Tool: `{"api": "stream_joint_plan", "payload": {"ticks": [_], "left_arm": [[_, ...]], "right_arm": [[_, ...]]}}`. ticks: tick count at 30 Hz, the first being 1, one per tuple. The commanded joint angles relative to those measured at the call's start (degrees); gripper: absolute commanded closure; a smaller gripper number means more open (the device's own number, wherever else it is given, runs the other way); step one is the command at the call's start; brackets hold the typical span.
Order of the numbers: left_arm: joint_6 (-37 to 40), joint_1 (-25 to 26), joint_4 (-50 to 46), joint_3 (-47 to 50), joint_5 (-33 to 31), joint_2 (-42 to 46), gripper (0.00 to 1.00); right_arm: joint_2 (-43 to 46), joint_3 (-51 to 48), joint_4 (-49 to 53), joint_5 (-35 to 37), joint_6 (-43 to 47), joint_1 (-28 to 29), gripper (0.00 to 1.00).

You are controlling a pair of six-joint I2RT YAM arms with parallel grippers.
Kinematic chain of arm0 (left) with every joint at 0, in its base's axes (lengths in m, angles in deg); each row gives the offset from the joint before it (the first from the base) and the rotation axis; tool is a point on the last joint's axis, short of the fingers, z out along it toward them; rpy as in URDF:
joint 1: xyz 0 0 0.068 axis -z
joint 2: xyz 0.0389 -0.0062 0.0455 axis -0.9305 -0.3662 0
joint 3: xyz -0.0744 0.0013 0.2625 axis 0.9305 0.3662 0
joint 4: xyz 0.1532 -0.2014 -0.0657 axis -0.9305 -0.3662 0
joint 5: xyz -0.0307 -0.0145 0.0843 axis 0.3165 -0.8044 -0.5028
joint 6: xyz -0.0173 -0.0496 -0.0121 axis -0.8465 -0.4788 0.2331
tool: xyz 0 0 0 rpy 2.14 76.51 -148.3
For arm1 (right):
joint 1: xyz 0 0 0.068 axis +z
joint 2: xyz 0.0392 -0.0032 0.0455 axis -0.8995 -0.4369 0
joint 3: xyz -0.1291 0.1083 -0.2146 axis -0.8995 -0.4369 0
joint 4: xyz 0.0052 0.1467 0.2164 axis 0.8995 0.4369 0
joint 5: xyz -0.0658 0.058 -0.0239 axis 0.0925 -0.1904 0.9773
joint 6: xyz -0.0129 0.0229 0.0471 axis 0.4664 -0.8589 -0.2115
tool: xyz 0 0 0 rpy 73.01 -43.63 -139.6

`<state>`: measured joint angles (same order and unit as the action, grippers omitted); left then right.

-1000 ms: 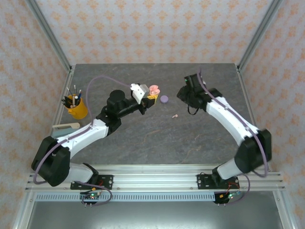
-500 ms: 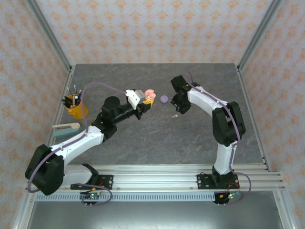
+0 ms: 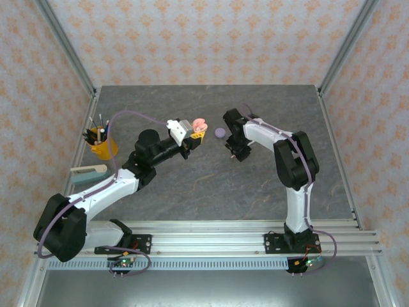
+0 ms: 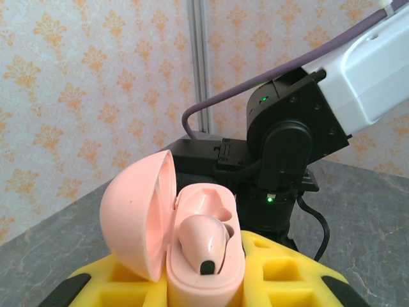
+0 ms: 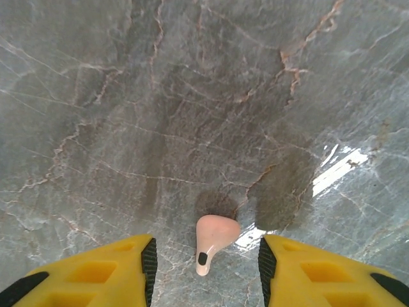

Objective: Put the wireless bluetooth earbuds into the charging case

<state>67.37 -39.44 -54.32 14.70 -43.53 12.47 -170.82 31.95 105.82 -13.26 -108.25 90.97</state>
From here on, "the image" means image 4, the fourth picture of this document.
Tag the grey aluminium wall strip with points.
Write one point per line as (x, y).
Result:
(201, 64)

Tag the pink earbud charging case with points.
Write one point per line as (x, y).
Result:
(128, 217)

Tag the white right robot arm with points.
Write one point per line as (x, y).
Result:
(367, 73)

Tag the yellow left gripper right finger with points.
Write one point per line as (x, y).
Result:
(303, 291)

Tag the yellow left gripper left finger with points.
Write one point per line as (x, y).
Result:
(96, 294)

